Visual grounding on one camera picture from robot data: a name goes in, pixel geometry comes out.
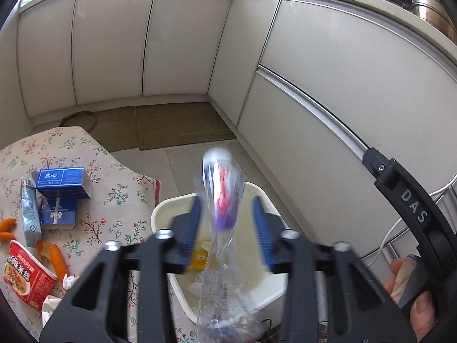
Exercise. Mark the blue almond biscuit box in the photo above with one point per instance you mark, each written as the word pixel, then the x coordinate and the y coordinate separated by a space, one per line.
pixel 57 216

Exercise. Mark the red noodle packet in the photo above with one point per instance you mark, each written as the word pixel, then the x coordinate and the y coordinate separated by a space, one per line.
pixel 28 275

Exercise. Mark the white trash bin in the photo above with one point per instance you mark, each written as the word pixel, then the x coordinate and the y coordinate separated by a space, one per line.
pixel 160 218

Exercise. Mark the white kitchen cabinet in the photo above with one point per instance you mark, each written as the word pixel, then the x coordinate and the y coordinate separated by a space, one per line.
pixel 321 78

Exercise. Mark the olive green floor mat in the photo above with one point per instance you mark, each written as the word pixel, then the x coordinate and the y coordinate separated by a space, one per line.
pixel 114 128
pixel 185 125

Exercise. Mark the round brown mat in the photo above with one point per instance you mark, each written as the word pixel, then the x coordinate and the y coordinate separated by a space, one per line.
pixel 76 114

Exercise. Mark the grey-blue snack packet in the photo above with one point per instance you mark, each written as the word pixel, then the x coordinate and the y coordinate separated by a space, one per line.
pixel 30 210

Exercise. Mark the white tissue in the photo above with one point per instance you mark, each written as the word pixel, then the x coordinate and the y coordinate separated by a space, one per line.
pixel 194 287
pixel 70 281

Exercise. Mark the metal cooking pot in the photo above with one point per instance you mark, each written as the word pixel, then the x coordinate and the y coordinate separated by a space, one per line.
pixel 428 10

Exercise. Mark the person's right hand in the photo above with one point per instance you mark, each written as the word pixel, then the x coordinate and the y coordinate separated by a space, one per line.
pixel 394 278

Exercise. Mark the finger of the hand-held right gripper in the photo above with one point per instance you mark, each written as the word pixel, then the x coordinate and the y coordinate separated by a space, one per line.
pixel 378 168

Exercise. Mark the clear plastic bottle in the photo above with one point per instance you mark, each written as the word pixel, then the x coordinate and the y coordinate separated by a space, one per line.
pixel 221 193

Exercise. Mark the yellow packet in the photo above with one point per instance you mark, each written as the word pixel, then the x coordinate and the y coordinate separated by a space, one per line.
pixel 198 257

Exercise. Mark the blue box with white label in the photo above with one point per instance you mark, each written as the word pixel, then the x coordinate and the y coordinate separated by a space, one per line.
pixel 62 182

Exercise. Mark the floral tablecloth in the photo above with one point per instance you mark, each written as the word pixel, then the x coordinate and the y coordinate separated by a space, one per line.
pixel 107 200

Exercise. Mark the orange sausage wrapper piece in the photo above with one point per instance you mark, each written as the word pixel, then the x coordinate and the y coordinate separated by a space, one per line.
pixel 43 248

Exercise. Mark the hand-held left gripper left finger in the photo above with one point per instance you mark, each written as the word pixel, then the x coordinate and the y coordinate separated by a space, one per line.
pixel 187 228

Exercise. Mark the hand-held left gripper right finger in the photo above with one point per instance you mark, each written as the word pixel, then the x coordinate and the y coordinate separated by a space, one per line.
pixel 264 228

